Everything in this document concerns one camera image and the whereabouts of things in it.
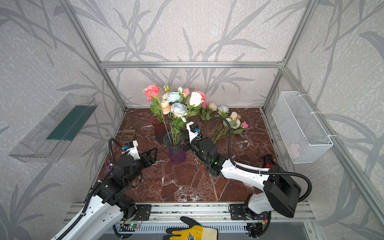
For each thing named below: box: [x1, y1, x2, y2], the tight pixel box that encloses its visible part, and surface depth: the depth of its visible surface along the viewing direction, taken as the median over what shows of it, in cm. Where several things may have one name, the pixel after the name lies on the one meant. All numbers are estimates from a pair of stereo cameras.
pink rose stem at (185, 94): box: [181, 88, 190, 104], surface depth 75 cm
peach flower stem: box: [161, 99, 173, 147], surface depth 72 cm
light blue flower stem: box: [167, 92, 181, 145], surface depth 72 cm
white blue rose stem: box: [171, 102, 189, 146], surface depth 65 cm
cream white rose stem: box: [186, 91, 204, 123], surface depth 59 cm
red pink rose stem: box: [142, 84, 173, 146], surface depth 70 cm
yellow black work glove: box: [163, 216, 218, 240], surface depth 68 cm
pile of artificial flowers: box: [200, 102, 249, 144], surface depth 110 cm
